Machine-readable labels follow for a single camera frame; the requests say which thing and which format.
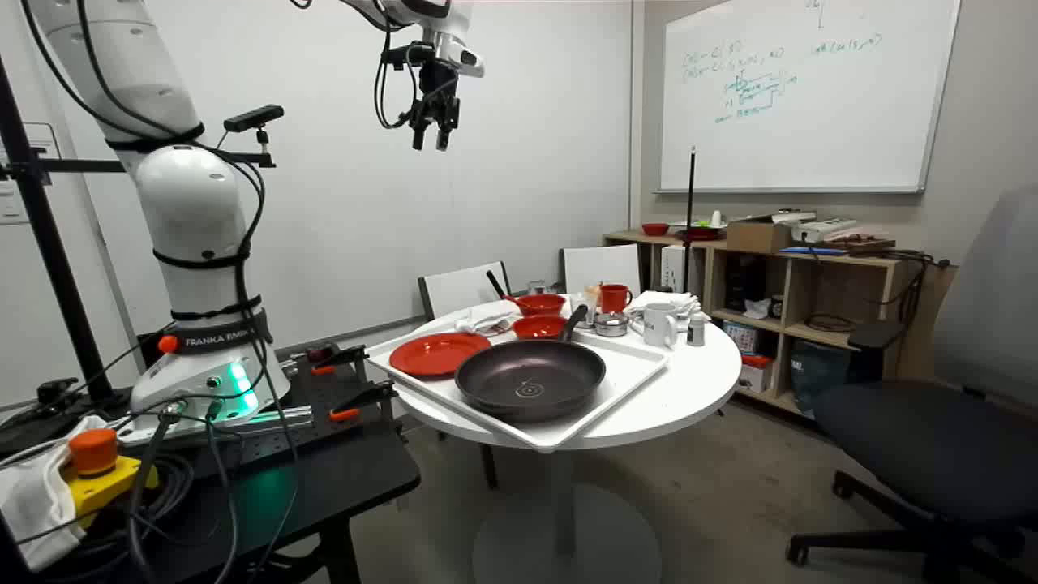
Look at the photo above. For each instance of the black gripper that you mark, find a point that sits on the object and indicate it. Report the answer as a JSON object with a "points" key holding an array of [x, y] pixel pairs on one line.
{"points": [[437, 94]]}

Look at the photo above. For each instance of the red bowl with dark contents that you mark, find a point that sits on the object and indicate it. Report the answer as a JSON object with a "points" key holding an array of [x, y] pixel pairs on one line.
{"points": [[538, 302]]}

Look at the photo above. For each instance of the white printed mug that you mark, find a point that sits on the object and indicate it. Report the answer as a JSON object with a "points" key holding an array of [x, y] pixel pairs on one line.
{"points": [[659, 330]]}

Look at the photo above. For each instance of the dark red shelf plate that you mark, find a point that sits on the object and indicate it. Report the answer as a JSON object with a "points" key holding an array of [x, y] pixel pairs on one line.
{"points": [[702, 232]]}

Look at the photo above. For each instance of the black robot workbench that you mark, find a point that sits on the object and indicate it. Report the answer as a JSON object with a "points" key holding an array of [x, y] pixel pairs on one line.
{"points": [[345, 474]]}

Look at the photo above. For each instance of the dark blue storage bin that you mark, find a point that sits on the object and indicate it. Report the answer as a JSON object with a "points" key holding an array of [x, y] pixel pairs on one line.
{"points": [[818, 377]]}

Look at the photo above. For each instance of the wooden cube shelf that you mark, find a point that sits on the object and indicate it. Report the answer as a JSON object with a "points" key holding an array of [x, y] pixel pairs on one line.
{"points": [[855, 286]]}

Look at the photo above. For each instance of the black camera stand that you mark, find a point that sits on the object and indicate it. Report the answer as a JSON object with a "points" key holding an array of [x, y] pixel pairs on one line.
{"points": [[42, 240]]}

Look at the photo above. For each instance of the stack of papers and books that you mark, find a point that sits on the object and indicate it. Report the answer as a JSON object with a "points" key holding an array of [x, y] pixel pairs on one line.
{"points": [[822, 232]]}

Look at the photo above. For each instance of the black stereo camera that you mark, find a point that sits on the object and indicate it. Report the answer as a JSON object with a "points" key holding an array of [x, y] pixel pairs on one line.
{"points": [[254, 118]]}

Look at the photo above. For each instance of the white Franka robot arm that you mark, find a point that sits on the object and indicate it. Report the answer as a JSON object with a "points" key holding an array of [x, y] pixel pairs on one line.
{"points": [[197, 205]]}

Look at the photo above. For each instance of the clear glass tealight holder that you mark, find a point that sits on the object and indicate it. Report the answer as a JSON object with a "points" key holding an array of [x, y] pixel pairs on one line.
{"points": [[600, 322], [621, 327]]}

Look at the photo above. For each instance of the plain red bowl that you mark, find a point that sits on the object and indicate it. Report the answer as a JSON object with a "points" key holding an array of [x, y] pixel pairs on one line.
{"points": [[538, 330]]}

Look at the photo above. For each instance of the white rectangular tray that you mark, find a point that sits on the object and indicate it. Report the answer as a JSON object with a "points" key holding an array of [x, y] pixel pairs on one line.
{"points": [[637, 368]]}

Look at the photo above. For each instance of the small brown cardboard box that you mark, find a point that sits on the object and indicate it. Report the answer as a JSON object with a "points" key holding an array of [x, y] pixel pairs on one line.
{"points": [[758, 240]]}

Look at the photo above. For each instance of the red and white small box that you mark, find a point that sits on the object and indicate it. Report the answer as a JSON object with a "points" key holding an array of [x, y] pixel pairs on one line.
{"points": [[758, 375]]}

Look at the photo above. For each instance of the wall whiteboard with green writing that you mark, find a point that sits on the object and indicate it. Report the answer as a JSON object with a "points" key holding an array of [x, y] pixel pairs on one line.
{"points": [[798, 98]]}

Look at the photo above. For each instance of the small red shelf bowl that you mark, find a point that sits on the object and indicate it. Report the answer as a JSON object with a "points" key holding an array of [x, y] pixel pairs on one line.
{"points": [[652, 229]]}

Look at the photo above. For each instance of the white napkin pile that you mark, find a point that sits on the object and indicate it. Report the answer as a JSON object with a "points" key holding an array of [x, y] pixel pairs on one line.
{"points": [[666, 302]]}

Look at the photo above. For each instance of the small grey shaker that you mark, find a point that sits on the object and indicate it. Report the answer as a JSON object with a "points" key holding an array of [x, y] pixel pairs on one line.
{"points": [[696, 330]]}

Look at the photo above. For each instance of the red mug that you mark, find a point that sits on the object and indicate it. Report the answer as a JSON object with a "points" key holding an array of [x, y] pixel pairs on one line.
{"points": [[613, 300]]}

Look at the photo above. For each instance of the thin black pole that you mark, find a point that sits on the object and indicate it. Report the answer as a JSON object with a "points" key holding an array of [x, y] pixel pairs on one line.
{"points": [[691, 215]]}

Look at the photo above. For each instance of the red dinner plate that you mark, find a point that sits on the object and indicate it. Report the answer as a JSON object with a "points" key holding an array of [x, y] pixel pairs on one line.
{"points": [[438, 355]]}

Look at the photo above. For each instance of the round white pedestal table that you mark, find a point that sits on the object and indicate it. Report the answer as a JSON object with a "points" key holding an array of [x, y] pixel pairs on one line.
{"points": [[691, 401]]}

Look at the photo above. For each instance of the grey office chair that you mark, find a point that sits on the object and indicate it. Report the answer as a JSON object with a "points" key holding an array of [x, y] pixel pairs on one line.
{"points": [[950, 433]]}

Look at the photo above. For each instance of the white rag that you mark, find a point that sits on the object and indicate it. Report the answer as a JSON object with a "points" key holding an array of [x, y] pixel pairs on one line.
{"points": [[27, 507]]}

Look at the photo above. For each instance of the white tea towel red print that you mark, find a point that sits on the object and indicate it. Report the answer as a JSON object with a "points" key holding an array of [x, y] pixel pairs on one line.
{"points": [[476, 317]]}

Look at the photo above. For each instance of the yellow red emergency stop button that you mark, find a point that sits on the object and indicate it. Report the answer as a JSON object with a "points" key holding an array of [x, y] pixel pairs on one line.
{"points": [[96, 460]]}

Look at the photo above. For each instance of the black clamp orange tip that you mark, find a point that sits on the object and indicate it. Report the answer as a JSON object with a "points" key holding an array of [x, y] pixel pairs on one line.
{"points": [[339, 359], [351, 410]]}

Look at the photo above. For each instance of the dark nonstick frying pan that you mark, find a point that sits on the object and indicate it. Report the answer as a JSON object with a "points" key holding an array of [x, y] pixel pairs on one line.
{"points": [[529, 381]]}

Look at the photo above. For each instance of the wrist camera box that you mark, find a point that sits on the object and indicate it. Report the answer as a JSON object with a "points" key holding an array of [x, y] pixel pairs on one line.
{"points": [[456, 52]]}

